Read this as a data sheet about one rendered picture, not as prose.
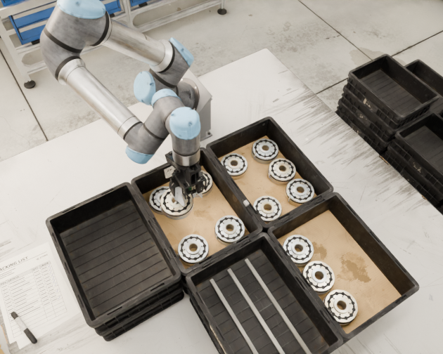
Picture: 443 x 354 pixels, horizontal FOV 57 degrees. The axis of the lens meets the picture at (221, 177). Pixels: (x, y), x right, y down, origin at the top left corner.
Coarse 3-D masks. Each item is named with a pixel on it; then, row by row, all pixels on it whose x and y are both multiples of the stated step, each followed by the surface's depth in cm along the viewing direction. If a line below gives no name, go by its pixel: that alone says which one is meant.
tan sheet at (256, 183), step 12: (252, 144) 163; (252, 168) 157; (264, 168) 157; (240, 180) 154; (252, 180) 154; (264, 180) 154; (252, 192) 151; (264, 192) 151; (276, 192) 151; (300, 192) 151; (252, 204) 148; (288, 204) 148
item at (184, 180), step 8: (184, 168) 111; (192, 168) 113; (200, 168) 111; (176, 176) 116; (184, 176) 116; (192, 176) 115; (200, 176) 117; (184, 184) 115; (192, 184) 114; (200, 184) 117; (184, 192) 119; (192, 192) 118
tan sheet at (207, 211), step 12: (216, 192) 150; (204, 204) 147; (216, 204) 147; (228, 204) 148; (156, 216) 144; (192, 216) 145; (204, 216) 145; (216, 216) 145; (168, 228) 142; (180, 228) 142; (192, 228) 142; (204, 228) 142; (180, 240) 139; (216, 240) 140
